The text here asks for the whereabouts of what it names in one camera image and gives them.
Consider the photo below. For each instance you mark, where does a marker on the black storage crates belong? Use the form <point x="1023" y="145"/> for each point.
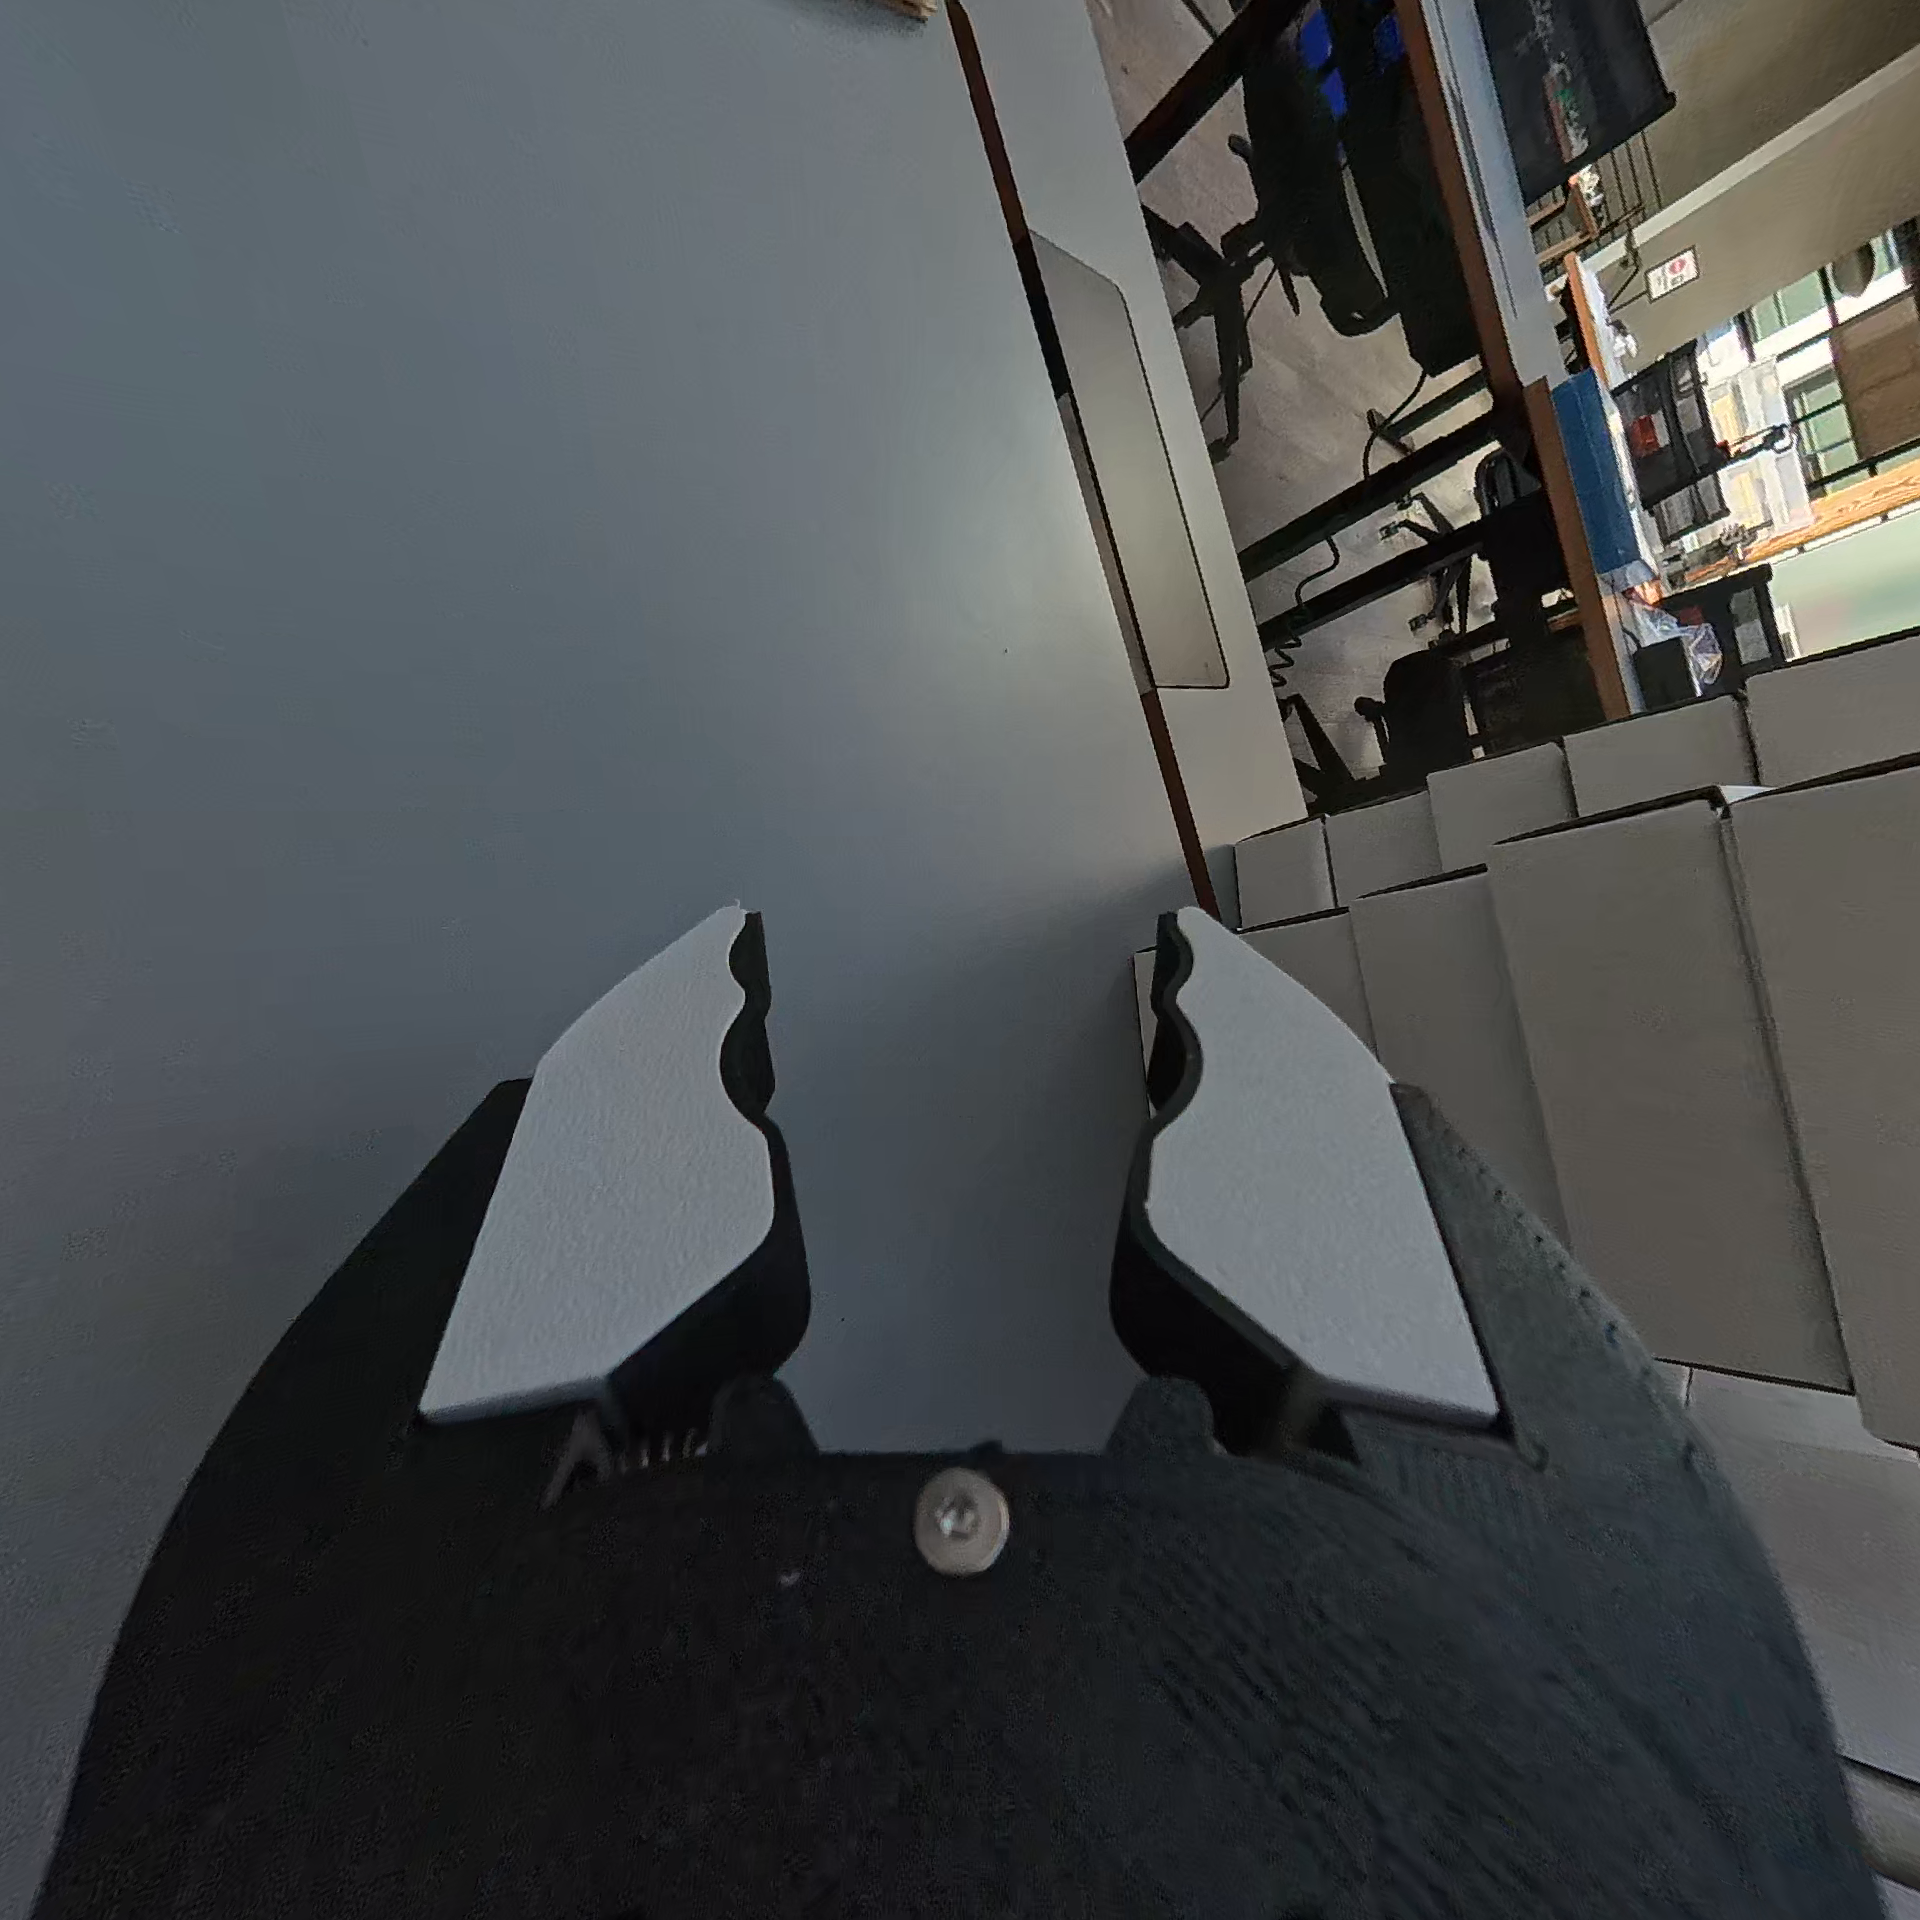
<point x="1680" y="434"/>

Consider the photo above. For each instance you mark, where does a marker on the large black office chair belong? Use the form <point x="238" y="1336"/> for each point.
<point x="1320" y="182"/>

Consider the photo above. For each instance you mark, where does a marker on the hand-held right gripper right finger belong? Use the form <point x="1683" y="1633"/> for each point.
<point x="1290" y="1200"/>

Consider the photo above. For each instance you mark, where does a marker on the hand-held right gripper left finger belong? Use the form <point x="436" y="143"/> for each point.
<point x="616" y="1200"/>

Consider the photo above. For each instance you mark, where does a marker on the small black office chair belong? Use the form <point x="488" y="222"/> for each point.
<point x="1515" y="598"/>

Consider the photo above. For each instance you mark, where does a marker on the stack of white folded boxes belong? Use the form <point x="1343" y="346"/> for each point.
<point x="1649" y="1051"/>

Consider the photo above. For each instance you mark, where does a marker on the dark monitor screen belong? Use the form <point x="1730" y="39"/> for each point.
<point x="1576" y="82"/>

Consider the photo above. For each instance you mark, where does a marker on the blue box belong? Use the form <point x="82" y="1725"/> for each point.
<point x="1597" y="466"/>

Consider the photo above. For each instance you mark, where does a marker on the wood-edged desk with black legs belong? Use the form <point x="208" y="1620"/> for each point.
<point x="1500" y="284"/>

